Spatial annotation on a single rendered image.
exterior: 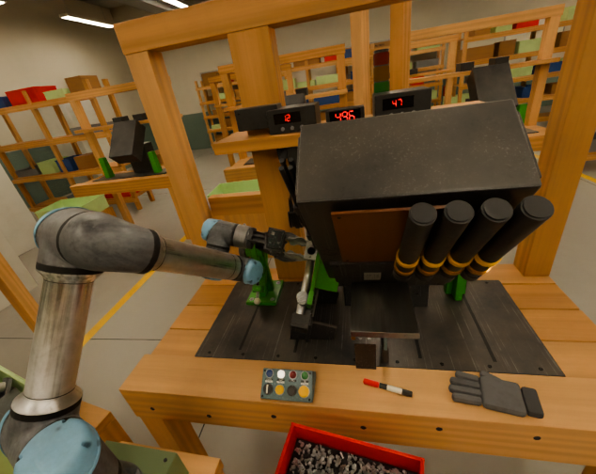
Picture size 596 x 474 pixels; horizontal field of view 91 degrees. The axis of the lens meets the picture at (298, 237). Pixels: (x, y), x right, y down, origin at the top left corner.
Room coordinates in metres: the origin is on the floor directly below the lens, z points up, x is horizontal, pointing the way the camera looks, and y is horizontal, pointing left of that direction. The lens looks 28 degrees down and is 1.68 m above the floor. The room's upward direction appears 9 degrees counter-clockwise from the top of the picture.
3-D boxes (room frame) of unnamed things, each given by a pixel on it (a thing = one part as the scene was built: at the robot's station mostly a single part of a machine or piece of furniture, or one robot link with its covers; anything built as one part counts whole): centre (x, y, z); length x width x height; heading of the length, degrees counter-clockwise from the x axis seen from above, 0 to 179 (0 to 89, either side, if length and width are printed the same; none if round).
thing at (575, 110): (1.09, -0.24, 1.36); 1.49 x 0.09 x 0.97; 76
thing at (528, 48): (6.83, -5.44, 1.12); 3.22 x 0.55 x 2.23; 78
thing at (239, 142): (1.05, -0.23, 1.52); 0.90 x 0.25 x 0.04; 76
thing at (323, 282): (0.76, -0.08, 1.17); 0.13 x 0.12 x 0.20; 76
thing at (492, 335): (0.80, -0.16, 0.89); 1.10 x 0.42 x 0.02; 76
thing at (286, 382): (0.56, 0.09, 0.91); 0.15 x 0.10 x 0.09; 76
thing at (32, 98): (5.82, 4.02, 1.13); 2.48 x 0.54 x 2.27; 78
